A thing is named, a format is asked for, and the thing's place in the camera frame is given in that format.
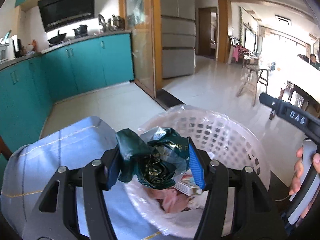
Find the black range hood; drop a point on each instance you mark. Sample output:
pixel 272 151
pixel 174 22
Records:
pixel 58 13

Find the white plastic waste basket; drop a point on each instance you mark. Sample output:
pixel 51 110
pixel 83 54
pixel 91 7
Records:
pixel 225 144

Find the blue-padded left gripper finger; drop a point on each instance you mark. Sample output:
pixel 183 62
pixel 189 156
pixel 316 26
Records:
pixel 114 162

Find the dark green foil wrapper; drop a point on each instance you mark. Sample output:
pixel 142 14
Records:
pixel 158 158

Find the black wok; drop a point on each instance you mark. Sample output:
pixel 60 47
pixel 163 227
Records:
pixel 57 39

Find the white medicine box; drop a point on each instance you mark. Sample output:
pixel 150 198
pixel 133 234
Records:
pixel 187 186

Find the steel pot lid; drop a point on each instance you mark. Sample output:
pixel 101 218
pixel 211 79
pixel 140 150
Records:
pixel 102 24

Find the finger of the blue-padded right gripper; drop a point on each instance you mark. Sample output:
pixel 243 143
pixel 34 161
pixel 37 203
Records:
pixel 196 165

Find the teal lower kitchen cabinets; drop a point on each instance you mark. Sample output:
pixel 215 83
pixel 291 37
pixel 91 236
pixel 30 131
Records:
pixel 31 86

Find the clear trash bag liner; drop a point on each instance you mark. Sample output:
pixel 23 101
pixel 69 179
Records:
pixel 197 134

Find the black cooking pot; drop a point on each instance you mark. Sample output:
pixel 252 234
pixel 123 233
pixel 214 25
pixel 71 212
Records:
pixel 80 31

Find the brown wooden chair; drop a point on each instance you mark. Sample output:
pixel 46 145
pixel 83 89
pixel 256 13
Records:
pixel 4 150

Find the steel stock pot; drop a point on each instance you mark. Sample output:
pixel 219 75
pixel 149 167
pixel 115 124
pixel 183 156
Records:
pixel 118 23

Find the white dish rack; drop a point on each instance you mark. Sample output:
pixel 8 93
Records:
pixel 5 47

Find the glass sliding door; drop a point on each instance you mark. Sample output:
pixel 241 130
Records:
pixel 143 19

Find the person's right hand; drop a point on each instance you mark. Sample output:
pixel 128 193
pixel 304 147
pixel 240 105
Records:
pixel 299 169

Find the silver refrigerator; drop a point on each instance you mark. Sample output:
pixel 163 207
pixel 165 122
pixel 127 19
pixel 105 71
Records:
pixel 178 37

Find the blue table cloth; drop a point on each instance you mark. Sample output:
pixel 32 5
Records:
pixel 32 165

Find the pink plastic bag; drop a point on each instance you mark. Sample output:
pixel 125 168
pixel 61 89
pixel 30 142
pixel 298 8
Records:
pixel 171 200

